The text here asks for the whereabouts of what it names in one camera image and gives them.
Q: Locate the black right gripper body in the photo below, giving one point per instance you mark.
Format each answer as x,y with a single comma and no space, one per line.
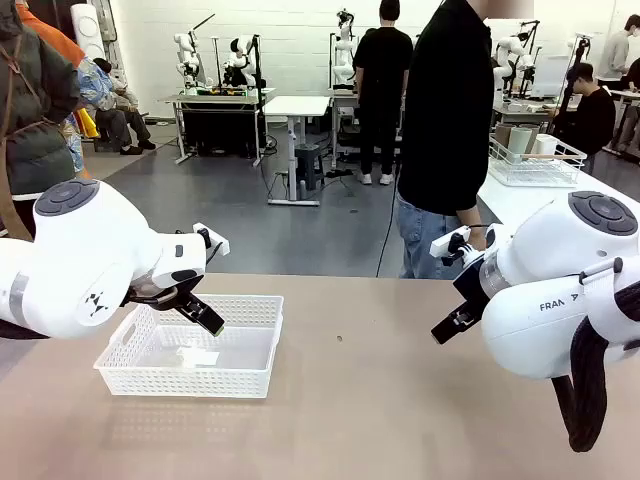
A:
470,285

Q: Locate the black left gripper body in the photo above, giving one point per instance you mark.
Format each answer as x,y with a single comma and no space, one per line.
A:
155,292

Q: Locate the white perforated plastic basket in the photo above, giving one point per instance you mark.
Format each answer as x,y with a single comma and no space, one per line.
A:
190,380

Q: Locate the brown cup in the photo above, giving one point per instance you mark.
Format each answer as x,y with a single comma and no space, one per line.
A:
502,135

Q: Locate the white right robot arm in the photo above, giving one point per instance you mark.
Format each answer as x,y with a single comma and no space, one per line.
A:
540,250

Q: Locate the person's left forearm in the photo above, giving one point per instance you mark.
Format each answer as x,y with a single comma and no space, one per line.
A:
470,217

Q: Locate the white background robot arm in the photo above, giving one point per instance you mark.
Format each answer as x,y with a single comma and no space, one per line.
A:
344,50
240,60
189,55
507,55

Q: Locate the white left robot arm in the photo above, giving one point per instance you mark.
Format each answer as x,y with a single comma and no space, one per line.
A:
75,240

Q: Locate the person's left hand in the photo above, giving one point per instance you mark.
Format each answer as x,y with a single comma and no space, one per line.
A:
479,239

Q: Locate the white label sticker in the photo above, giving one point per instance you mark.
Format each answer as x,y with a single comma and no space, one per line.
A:
205,358

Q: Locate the white side table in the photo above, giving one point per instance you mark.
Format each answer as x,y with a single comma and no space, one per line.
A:
505,200

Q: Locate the white cup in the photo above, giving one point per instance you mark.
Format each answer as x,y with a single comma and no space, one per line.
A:
545,145

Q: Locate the person in black sweater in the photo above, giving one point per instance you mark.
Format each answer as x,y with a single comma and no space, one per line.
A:
445,125

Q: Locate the black power strip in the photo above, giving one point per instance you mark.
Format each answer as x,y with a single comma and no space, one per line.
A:
339,173

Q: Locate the lab table with black panel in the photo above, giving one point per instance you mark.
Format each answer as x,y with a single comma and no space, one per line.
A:
220,125

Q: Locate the yellow cloth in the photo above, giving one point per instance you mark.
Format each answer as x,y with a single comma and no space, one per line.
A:
87,125

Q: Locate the grey plastic stool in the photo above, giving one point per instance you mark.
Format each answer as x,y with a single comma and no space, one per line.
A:
309,165

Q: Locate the seated person floral shirt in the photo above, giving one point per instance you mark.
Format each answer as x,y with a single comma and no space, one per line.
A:
97,90

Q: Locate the seated person black clothes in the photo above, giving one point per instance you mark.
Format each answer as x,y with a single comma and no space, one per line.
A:
595,115

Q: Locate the person in dark green jacket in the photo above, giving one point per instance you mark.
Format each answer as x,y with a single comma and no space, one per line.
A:
35,110

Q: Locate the white standing desk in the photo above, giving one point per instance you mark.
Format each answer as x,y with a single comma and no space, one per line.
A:
295,105

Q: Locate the standing person black t-shirt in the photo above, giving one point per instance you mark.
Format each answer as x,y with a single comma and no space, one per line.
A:
382,60

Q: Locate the black tripod stand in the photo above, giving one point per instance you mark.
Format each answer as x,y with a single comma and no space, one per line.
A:
581,50

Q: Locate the person in orange jacket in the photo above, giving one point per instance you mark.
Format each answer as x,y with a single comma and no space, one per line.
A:
55,40

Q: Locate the person in grey hoodie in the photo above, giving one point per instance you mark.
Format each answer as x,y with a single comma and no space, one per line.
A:
617,50

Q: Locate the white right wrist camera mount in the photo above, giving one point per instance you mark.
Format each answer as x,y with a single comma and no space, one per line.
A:
445,243

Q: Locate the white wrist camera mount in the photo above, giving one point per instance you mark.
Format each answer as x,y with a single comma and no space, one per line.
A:
217,244
445,243

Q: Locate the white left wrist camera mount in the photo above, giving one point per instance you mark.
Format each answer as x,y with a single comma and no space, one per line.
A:
217,244

